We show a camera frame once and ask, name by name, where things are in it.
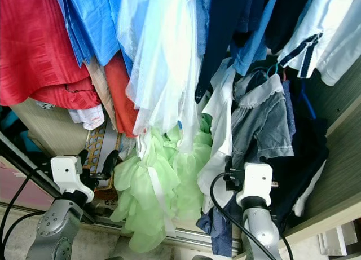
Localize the red shirt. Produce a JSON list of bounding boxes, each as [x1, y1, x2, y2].
[[0, 0, 100, 108]]

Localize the bright blue shirt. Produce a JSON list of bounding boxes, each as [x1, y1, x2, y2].
[[54, 0, 131, 76]]

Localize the orange-red garment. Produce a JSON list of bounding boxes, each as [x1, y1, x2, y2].
[[103, 52, 139, 138]]

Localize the white garment navy stripes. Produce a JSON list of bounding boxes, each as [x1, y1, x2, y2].
[[276, 0, 361, 87]]

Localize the pale blue sheer garment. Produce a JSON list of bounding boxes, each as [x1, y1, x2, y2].
[[118, 0, 207, 155]]

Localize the pale green tulle dress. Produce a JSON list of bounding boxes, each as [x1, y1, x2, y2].
[[109, 125, 215, 254]]

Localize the navy shirt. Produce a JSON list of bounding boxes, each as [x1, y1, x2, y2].
[[195, 0, 277, 100]]

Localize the white checked cloth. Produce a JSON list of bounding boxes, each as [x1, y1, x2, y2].
[[68, 105, 107, 131]]

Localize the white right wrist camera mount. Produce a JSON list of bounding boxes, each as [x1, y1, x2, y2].
[[236, 162, 274, 209]]

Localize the grey t-shirt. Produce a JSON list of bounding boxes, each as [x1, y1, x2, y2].
[[231, 74, 297, 168]]

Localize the white shirt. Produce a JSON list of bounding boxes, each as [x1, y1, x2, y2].
[[195, 63, 237, 213]]

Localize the black garment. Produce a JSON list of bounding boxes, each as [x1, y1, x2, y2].
[[262, 0, 314, 55]]

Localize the dark navy dress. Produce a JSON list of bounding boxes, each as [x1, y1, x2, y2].
[[245, 74, 331, 232]]

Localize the white plastic box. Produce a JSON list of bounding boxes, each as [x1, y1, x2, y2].
[[316, 223, 359, 258]]

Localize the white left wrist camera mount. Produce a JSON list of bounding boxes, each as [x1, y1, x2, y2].
[[50, 156, 95, 203]]

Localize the denim blue shirt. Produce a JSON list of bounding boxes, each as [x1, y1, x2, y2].
[[231, 0, 283, 78]]

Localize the teal clothes hanger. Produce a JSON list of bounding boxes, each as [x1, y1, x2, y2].
[[264, 61, 287, 81]]

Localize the black sliding door frame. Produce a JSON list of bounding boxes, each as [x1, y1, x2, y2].
[[0, 133, 96, 224]]

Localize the blue denim cloth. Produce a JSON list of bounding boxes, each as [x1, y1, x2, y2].
[[196, 209, 239, 258]]

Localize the brown patterned bag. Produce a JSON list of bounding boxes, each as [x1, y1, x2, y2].
[[85, 125, 122, 191]]

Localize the beige garment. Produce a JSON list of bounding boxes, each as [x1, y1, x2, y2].
[[85, 57, 119, 129]]

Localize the pink foam mat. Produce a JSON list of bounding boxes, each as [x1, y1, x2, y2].
[[0, 157, 47, 211]]

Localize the silver wardrobe floor track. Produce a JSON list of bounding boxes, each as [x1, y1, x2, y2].
[[90, 214, 241, 256]]

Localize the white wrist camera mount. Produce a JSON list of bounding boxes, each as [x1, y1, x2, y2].
[[236, 162, 274, 209], [50, 156, 95, 203]]

